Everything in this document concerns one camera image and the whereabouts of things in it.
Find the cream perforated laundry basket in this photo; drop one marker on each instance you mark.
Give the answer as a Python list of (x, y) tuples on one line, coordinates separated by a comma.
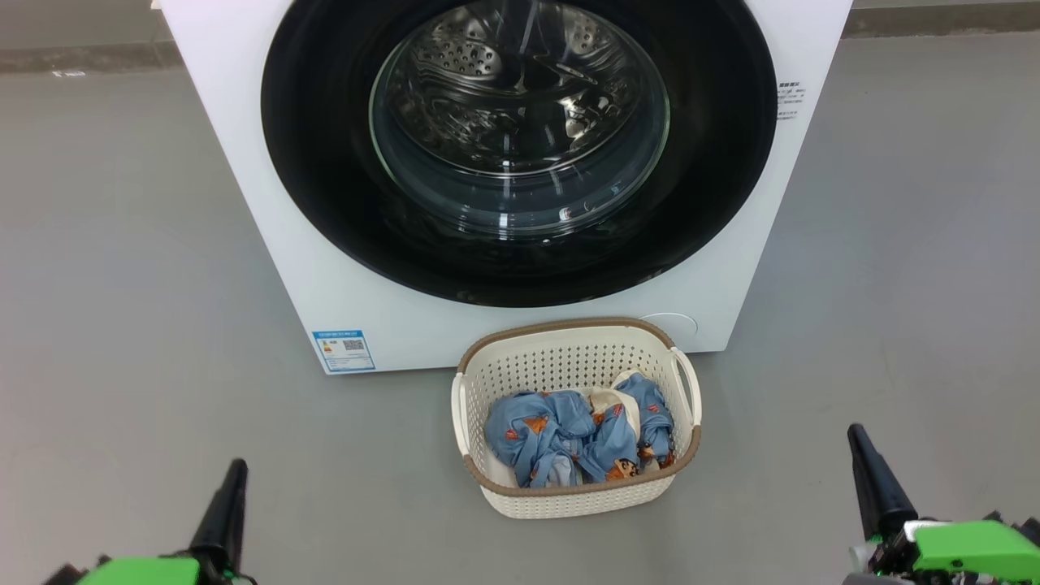
[(561, 357)]

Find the black glass washer door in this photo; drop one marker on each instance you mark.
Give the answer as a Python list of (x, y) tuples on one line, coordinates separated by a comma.
[(325, 162)]

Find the blue energy label sticker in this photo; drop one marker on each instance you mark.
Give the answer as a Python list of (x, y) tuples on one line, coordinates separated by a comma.
[(344, 351)]

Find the stainless steel washer drum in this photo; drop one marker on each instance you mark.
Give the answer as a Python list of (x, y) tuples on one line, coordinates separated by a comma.
[(463, 53)]

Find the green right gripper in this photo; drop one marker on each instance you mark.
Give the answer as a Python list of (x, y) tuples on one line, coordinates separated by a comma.
[(975, 548)]

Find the blue printed garment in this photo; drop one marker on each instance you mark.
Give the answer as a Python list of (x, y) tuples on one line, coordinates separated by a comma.
[(520, 431)]

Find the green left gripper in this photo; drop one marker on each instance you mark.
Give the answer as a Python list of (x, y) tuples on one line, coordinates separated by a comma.
[(138, 571)]

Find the round white filter cover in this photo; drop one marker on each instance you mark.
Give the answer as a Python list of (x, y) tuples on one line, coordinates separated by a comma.
[(681, 323)]

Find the white front-load washing machine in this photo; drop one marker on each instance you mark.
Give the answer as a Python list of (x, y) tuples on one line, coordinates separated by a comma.
[(284, 309)]

